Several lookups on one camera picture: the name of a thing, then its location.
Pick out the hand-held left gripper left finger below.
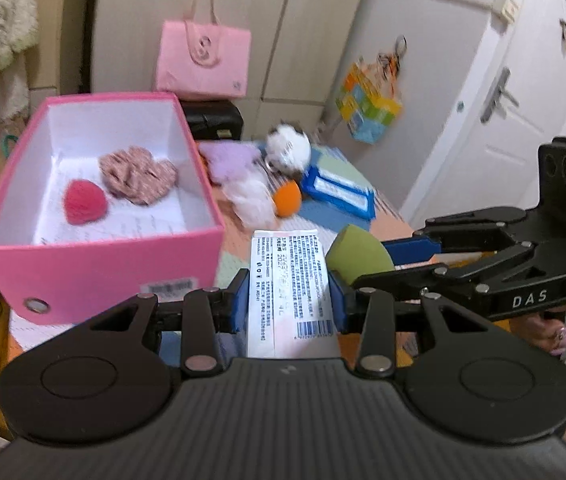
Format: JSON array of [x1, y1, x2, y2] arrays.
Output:
[[89, 269, 250, 377]]

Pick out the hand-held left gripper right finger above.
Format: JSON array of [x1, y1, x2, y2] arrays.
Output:
[[329, 270, 491, 379]]

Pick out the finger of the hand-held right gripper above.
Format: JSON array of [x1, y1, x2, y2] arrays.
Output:
[[382, 206, 540, 265], [350, 241, 534, 306]]

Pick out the green makeup sponge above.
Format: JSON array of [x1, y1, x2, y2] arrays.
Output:
[[325, 224, 397, 287]]

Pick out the white labelled packet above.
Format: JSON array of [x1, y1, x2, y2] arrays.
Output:
[[248, 230, 340, 359]]

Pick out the pink storage box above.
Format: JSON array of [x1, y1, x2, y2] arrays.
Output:
[[0, 91, 227, 329]]

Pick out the white plush ball brown ears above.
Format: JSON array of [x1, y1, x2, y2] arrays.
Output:
[[263, 122, 313, 179]]

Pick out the person's right hand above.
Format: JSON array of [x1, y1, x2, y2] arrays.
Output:
[[523, 309, 566, 361]]

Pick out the blue framed card holder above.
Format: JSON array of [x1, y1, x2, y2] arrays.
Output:
[[298, 152, 377, 221]]

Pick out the white fluffy puff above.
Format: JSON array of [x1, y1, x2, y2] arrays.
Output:
[[222, 172, 274, 224]]

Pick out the white printed paper sheet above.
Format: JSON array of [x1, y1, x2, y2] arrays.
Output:
[[33, 157, 214, 247]]

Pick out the orange makeup sponge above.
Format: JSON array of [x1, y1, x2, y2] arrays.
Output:
[[271, 180, 304, 219]]

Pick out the white door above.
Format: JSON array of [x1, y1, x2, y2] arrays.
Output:
[[402, 0, 566, 227]]

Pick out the purple plush toy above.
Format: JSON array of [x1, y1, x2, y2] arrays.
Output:
[[198, 141, 264, 187]]

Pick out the colourful hanging bag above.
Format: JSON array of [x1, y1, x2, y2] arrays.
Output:
[[335, 35, 409, 146]]

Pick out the pink floral scrunchie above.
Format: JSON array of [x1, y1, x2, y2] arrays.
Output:
[[98, 146, 179, 207]]

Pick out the red heart-shaped sponge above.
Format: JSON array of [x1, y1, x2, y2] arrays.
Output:
[[63, 180, 109, 225]]

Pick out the black suitcase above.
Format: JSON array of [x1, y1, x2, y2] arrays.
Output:
[[180, 100, 244, 142]]

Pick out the pink tote bag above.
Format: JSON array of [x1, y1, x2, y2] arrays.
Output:
[[155, 0, 253, 101]]

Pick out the beige wardrobe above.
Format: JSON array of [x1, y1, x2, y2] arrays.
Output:
[[88, 0, 375, 142]]

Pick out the metal door handle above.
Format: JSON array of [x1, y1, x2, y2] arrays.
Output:
[[480, 67, 520, 124]]

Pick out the wall light switch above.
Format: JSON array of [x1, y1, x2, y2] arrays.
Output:
[[493, 0, 520, 25]]

